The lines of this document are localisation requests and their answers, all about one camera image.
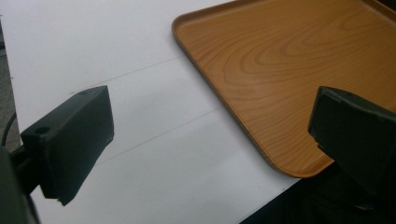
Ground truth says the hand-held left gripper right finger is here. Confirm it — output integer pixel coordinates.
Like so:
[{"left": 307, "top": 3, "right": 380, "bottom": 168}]
[{"left": 307, "top": 86, "right": 396, "bottom": 198}]

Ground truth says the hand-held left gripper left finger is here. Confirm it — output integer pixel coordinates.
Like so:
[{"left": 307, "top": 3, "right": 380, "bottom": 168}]
[{"left": 10, "top": 85, "right": 115, "bottom": 207}]

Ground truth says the wooden tray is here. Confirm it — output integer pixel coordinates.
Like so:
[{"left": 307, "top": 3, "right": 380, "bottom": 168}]
[{"left": 171, "top": 0, "right": 396, "bottom": 179}]

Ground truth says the black cable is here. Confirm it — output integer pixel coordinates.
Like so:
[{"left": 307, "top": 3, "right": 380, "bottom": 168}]
[{"left": 0, "top": 111, "right": 18, "bottom": 147}]

